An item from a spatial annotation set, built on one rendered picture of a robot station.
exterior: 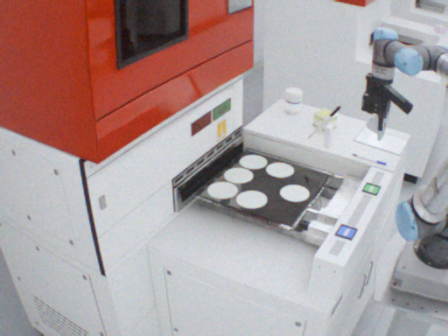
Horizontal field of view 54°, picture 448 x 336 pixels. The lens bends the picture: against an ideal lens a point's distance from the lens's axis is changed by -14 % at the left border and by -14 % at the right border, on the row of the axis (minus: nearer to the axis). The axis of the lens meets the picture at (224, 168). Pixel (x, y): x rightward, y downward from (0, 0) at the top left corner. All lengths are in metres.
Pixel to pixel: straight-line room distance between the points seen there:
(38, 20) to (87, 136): 0.33
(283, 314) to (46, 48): 0.99
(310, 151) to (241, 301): 0.65
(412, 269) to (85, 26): 1.11
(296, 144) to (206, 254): 0.57
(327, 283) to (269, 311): 0.20
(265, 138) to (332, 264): 0.74
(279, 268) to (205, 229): 0.30
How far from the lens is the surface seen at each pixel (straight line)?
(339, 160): 1.83
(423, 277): 1.46
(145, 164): 1.48
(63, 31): 1.17
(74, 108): 1.22
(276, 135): 1.91
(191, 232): 1.65
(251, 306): 1.51
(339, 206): 1.70
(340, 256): 1.36
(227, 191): 1.70
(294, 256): 1.56
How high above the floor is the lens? 1.84
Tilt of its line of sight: 31 degrees down
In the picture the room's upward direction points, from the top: straight up
